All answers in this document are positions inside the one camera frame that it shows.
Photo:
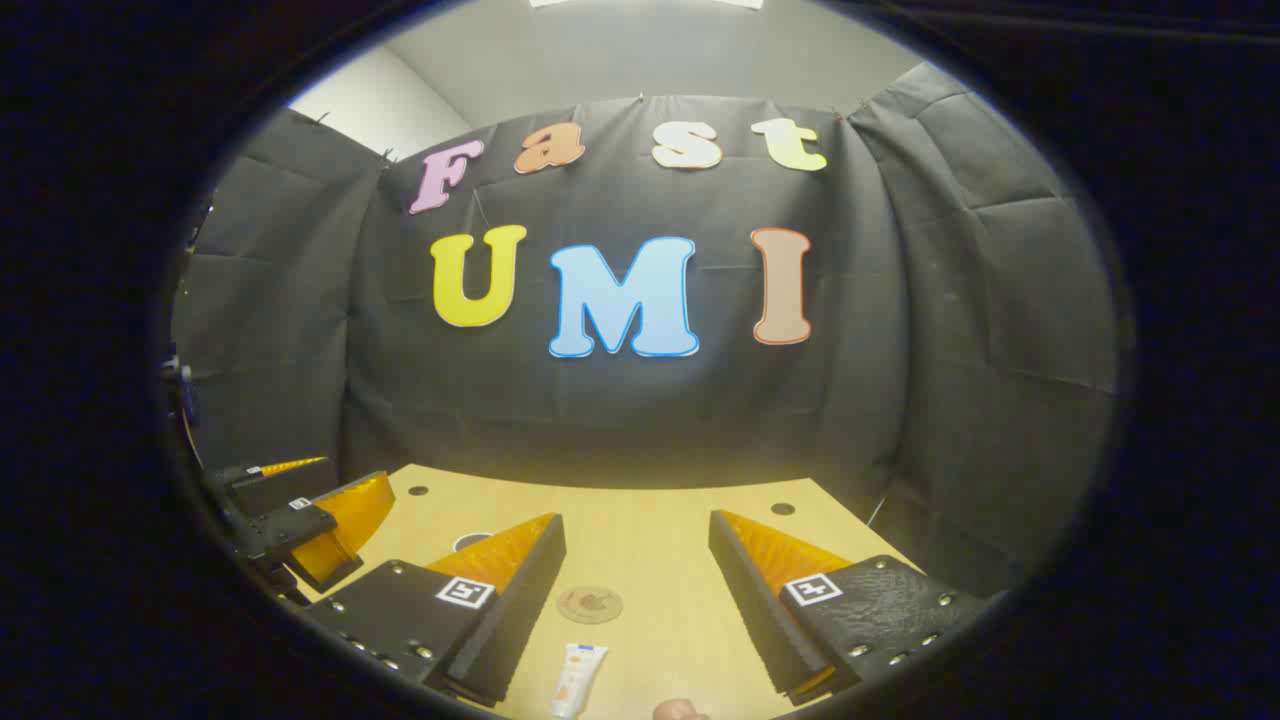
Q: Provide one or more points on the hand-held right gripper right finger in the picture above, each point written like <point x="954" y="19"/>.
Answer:
<point x="755" y="610"/>

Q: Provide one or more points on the round cork coaster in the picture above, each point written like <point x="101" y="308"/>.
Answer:
<point x="590" y="604"/>

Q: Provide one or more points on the light wooden desktop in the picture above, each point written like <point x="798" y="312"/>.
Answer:
<point x="640" y="540"/>

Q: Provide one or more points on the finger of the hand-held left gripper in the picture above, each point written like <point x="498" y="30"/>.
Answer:
<point x="275" y="488"/>
<point x="285" y="530"/>

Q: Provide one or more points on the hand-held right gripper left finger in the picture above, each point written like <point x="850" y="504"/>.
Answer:
<point x="520" y="610"/>

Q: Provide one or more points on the white toothpaste tube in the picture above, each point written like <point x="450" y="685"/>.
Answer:
<point x="578" y="680"/>

